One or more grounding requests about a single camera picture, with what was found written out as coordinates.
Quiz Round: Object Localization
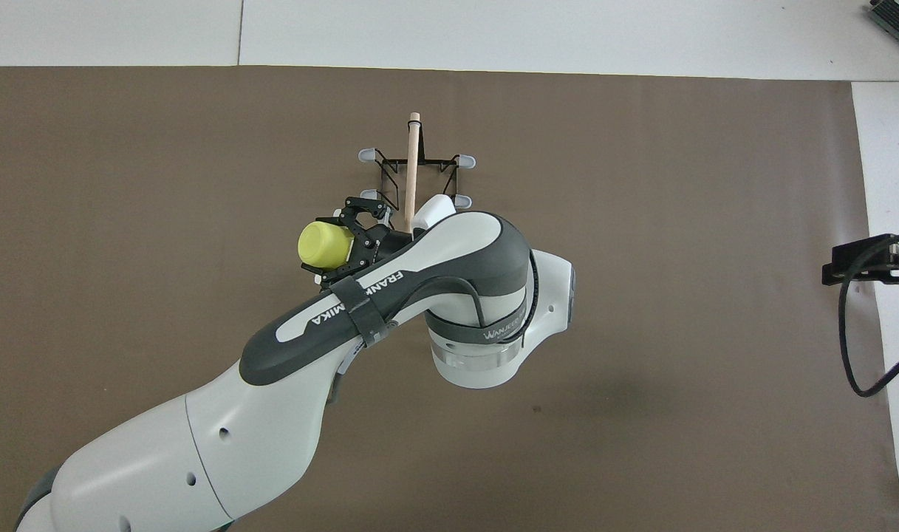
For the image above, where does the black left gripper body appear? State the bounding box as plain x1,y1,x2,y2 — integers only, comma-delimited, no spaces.
348,224,414,280

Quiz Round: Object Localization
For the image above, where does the brown table mat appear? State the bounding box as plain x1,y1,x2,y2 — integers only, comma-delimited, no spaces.
0,65,899,532

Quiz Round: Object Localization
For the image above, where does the black wire cup rack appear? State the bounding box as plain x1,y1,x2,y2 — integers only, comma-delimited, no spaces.
358,112,476,226

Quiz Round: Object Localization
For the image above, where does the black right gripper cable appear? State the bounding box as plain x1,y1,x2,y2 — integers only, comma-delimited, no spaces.
838,230,899,398

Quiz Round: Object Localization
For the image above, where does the yellow plastic cup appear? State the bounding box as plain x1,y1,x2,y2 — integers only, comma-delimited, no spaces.
298,222,356,271

